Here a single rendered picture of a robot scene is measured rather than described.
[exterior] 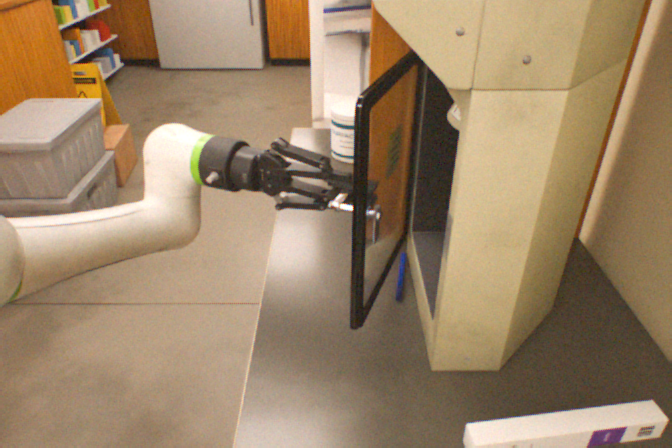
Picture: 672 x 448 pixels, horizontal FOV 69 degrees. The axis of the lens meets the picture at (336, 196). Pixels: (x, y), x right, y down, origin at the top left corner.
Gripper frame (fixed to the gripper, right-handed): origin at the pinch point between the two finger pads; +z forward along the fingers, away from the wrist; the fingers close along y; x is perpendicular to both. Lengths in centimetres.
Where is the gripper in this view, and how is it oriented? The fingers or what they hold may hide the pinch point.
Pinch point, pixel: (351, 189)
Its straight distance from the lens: 78.4
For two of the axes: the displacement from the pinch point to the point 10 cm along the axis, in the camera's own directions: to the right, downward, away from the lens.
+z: 9.2, 2.0, -3.3
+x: 3.9, -4.7, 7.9
